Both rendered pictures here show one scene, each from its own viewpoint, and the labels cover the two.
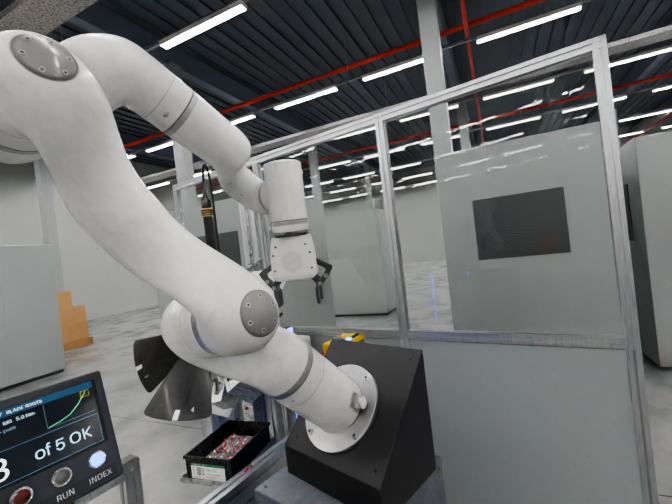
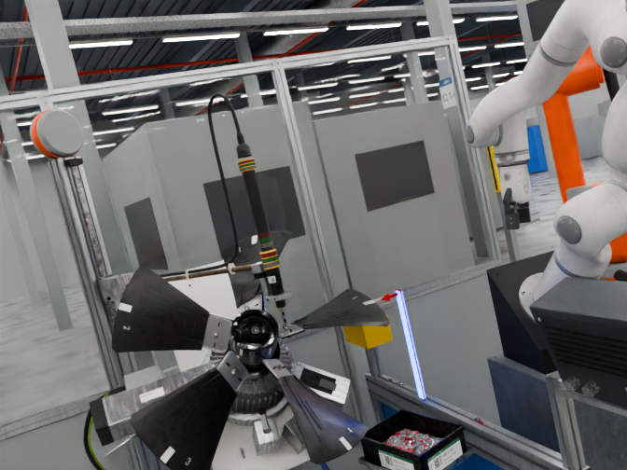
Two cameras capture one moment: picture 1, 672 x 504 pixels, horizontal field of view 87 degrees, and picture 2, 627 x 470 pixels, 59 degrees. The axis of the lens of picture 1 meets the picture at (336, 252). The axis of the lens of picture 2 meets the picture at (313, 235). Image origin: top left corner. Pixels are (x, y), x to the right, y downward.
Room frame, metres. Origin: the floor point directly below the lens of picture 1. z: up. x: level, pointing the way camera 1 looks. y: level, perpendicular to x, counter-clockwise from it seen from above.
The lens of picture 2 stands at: (0.43, 1.58, 1.53)
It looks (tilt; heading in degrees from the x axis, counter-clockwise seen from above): 5 degrees down; 305
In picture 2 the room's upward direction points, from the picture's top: 13 degrees counter-clockwise
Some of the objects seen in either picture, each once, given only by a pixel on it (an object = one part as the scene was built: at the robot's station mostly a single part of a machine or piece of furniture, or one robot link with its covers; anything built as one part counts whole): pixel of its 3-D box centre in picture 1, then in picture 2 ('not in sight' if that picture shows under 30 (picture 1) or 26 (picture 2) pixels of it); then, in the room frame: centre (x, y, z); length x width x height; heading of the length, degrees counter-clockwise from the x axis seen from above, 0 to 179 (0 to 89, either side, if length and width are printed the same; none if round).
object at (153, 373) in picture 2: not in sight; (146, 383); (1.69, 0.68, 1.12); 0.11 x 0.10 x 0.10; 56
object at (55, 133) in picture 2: not in sight; (57, 134); (2.07, 0.49, 1.88); 0.17 x 0.15 x 0.16; 56
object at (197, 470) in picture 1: (230, 448); (412, 444); (1.10, 0.40, 0.85); 0.22 x 0.17 x 0.07; 161
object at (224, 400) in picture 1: (224, 396); (299, 432); (1.37, 0.50, 0.91); 0.12 x 0.08 x 0.12; 146
